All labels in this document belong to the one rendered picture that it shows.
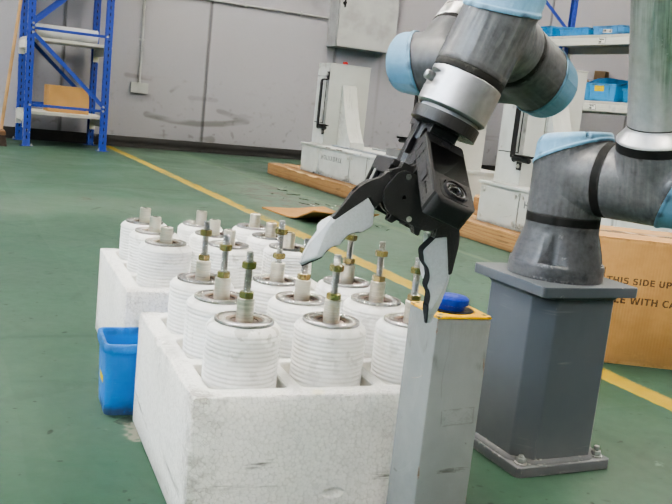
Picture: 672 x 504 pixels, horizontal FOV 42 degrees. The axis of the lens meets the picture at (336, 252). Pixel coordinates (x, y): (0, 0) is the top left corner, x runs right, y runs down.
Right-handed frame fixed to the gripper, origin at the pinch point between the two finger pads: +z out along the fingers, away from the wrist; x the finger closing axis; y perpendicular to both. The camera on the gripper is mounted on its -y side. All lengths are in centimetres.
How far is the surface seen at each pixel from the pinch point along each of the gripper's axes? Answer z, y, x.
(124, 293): 24, 70, 14
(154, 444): 34.4, 34.9, 5.5
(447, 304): -2.5, 7.6, -11.9
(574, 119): -86, 275, -154
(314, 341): 9.9, 21.7, -4.4
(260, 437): 22.3, 16.4, -1.9
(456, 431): 10.2, 5.9, -19.3
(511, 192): -43, 264, -137
